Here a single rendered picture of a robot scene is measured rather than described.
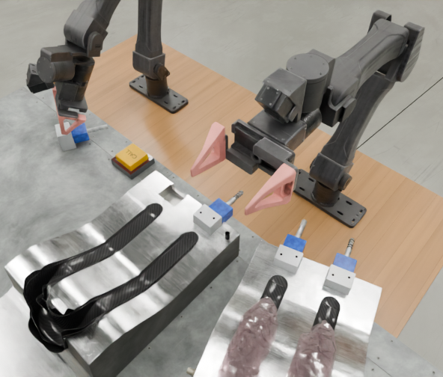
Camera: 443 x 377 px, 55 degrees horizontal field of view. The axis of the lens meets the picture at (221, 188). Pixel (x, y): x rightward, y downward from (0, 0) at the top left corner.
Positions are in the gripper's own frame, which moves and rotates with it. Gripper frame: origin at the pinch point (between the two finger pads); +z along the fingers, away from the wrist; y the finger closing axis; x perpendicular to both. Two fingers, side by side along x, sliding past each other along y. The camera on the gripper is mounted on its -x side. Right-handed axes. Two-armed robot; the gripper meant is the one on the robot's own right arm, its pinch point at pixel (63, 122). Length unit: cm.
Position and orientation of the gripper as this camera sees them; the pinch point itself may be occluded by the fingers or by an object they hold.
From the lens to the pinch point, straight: 120.3
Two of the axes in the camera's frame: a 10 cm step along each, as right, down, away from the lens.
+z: -4.6, 6.7, 5.9
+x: 8.2, 0.6, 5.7
